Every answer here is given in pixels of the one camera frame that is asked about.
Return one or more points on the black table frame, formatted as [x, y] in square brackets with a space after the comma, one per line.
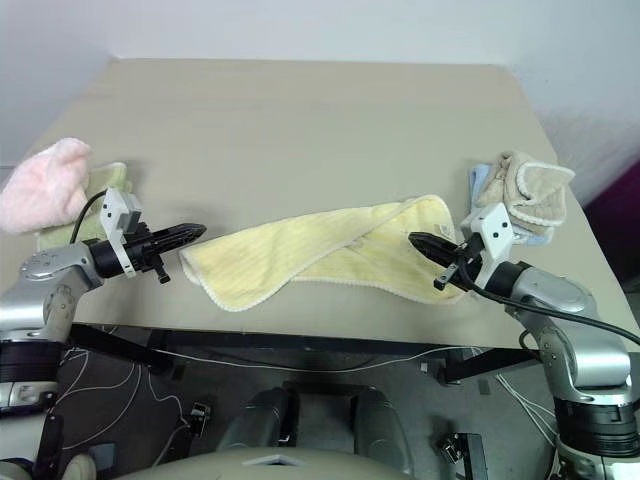
[125, 347]

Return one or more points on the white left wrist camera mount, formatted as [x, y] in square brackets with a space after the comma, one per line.
[112, 210]

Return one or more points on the dark grey right robot thigh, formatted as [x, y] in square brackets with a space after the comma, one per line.
[385, 425]

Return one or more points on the beige towel with white trim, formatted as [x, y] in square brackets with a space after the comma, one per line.
[540, 195]

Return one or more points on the pink fluffy towel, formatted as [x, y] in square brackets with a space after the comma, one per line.
[40, 190]

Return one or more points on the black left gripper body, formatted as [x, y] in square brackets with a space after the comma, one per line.
[142, 250]

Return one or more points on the dark grey robot thigh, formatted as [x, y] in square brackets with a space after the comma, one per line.
[260, 420]
[385, 425]

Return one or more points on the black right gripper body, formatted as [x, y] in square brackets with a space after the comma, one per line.
[467, 260]

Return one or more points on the beige rounded shape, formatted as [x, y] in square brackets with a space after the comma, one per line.
[80, 467]

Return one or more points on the black floor clamp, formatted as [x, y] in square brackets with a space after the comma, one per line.
[450, 450]
[200, 417]

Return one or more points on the green towel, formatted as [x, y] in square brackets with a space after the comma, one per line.
[107, 177]

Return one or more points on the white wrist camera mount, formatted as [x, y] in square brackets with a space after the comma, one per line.
[112, 210]
[495, 225]

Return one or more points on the grey robot torso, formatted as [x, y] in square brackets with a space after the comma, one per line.
[280, 467]

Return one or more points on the black metal bar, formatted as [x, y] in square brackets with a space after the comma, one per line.
[50, 445]
[472, 457]

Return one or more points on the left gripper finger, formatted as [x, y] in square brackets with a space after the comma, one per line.
[185, 241]
[187, 230]

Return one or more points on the magenta object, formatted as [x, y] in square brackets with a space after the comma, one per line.
[620, 220]

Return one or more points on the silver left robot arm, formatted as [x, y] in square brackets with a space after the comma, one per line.
[50, 260]

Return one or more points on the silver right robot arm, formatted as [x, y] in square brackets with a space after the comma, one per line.
[550, 292]

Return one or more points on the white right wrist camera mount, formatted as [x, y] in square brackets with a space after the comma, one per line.
[495, 225]

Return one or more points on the yellow towel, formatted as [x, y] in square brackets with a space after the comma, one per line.
[280, 250]

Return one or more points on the light blue towel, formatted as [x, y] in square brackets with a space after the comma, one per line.
[477, 177]

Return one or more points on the dark grey left robot thigh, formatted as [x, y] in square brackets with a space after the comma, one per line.
[260, 420]

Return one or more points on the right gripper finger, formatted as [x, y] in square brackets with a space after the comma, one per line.
[437, 254]
[430, 240]

